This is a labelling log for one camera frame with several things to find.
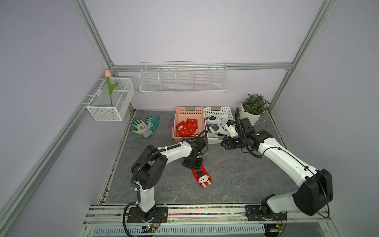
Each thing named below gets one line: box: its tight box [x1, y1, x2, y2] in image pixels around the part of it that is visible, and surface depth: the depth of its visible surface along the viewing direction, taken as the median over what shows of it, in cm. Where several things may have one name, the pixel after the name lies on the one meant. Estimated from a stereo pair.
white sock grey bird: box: [208, 123, 229, 136], surface depth 104 cm
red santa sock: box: [176, 118, 199, 138], surface depth 108 cm
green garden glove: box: [146, 115, 161, 132], surface depth 112 cm
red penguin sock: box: [191, 164, 214, 189], surface depth 87 cm
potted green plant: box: [239, 93, 270, 126], surface depth 101 cm
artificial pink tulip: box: [104, 69, 119, 108], surface depth 86 cm
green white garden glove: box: [131, 119, 154, 140], surface depth 110 cm
